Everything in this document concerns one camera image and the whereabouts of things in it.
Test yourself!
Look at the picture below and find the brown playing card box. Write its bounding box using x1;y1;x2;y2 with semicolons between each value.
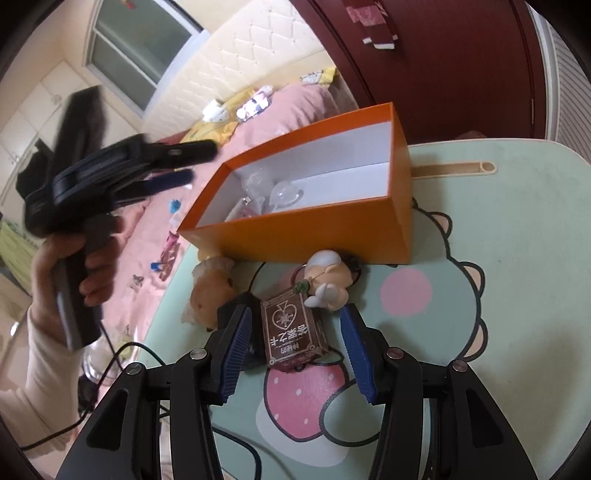
260;288;329;372

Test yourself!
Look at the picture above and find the cream sleeve forearm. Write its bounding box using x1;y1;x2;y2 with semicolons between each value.
1;317;83;447

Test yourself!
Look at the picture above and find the person's left hand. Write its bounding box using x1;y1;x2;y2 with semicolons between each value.
28;216;126;345

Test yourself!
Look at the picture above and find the yellow pillow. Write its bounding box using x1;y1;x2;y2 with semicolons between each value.
178;67;339;145

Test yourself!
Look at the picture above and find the pink bed quilt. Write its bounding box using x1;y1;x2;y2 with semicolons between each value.
103;81;356;342

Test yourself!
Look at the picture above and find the white wardrobe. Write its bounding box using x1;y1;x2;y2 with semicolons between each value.
1;58;142;222

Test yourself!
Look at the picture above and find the brown plush toy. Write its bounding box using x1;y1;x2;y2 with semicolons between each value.
181;256;236;331

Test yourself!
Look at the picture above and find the cream padded headboard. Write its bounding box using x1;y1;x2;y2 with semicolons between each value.
141;1;334;139

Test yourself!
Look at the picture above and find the clear plastic ball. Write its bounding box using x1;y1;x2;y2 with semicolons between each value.
270;181;304;210

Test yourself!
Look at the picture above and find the black pouch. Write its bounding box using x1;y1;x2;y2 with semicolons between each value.
217;292;266;371

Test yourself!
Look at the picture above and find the green cartoon table mat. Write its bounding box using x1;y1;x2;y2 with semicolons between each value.
212;139;590;479

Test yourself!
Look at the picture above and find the orange cardboard box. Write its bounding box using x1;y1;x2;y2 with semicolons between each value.
179;103;413;264

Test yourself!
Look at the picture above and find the corgi figurine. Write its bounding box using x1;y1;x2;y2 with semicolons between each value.
304;250;361;312

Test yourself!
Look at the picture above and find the red striped scarf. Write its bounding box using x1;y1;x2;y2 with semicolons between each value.
344;0;399;50

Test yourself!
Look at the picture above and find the dark red wooden door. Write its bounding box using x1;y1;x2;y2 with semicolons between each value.
294;1;546;144

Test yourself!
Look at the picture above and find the black cable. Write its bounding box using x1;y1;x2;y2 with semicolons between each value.
18;260;352;480

